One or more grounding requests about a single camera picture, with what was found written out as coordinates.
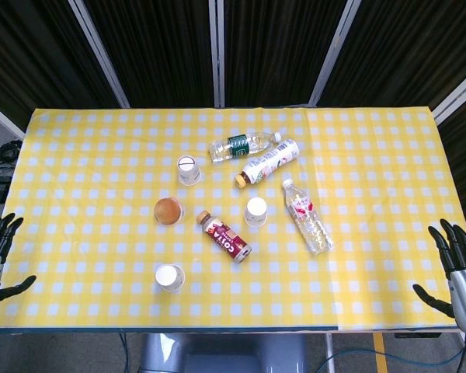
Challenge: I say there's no clear bottle with red label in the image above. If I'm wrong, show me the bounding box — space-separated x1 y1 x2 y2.
282 178 335 256

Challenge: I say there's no yellow white checkered tablecloth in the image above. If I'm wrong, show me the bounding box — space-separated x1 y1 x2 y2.
0 106 466 332

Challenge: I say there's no white table leg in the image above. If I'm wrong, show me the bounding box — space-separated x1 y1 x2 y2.
324 332 336 373

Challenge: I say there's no white milk tea bottle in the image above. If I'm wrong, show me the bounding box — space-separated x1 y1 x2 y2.
234 138 300 190

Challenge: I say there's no white partition post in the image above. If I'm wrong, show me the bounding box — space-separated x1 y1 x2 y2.
0 96 26 141
430 73 466 126
308 0 364 106
208 0 226 109
68 0 130 109

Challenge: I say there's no paper cup with teal flowers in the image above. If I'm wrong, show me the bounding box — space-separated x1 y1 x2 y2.
155 263 186 294

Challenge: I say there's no paper cup with green flower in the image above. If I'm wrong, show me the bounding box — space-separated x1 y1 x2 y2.
243 197 268 228

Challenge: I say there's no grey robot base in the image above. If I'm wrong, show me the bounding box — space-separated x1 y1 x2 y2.
139 332 308 373

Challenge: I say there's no red Costa coffee bottle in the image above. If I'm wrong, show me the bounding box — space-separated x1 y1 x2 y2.
196 210 252 264

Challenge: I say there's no orange jelly cup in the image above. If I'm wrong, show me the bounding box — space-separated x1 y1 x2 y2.
153 197 186 226

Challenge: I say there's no black cable bundle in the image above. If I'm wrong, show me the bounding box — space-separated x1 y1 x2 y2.
0 139 23 172

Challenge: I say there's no clear bottle with green label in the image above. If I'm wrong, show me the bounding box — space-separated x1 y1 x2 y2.
208 131 283 163

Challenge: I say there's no paper cup with line mark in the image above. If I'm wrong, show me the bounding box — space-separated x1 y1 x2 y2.
177 155 202 187

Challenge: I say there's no blue cable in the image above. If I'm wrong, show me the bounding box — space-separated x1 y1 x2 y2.
318 343 466 373
118 332 141 373

